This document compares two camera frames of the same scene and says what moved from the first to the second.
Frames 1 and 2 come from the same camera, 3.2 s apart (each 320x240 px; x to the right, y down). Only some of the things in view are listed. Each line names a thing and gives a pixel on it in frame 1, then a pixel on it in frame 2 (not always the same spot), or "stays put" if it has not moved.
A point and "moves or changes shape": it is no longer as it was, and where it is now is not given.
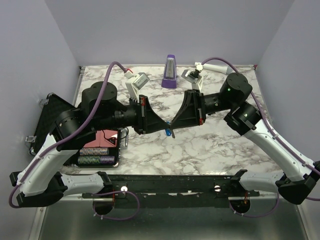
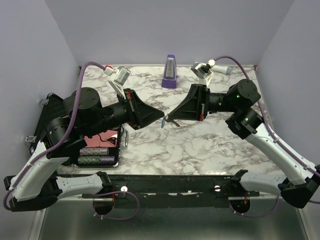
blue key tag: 168,131 moves or changes shape
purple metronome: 170,78 stays put
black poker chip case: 105,151 stays put
